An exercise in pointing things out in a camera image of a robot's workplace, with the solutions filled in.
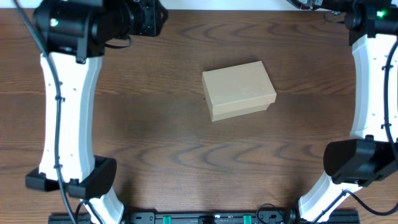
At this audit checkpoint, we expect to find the cardboard box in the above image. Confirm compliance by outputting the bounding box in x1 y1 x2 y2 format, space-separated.
202 61 277 121

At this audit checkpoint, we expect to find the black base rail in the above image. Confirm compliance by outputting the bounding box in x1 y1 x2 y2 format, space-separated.
48 209 361 224

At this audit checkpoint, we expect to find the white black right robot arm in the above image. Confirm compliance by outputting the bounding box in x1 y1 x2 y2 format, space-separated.
283 0 397 223

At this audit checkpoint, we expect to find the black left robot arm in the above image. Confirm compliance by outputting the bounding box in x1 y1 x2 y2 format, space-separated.
25 0 168 223

